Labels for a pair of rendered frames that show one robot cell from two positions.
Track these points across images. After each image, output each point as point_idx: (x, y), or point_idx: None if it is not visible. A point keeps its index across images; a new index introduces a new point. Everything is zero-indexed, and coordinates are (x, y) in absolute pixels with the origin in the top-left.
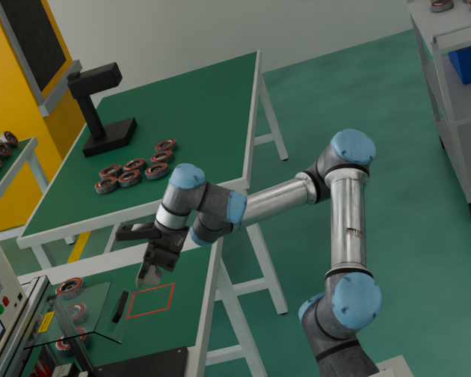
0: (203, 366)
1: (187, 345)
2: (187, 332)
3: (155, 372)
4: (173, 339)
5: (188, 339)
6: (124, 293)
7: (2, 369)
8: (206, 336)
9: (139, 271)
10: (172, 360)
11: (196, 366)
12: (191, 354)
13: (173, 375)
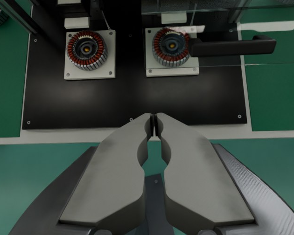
0: (225, 139)
1: (253, 121)
2: (278, 118)
3: (208, 95)
4: (269, 103)
5: (264, 121)
6: (264, 45)
7: None
8: (274, 138)
9: (92, 164)
10: (224, 111)
11: (214, 138)
12: (238, 128)
13: (199, 116)
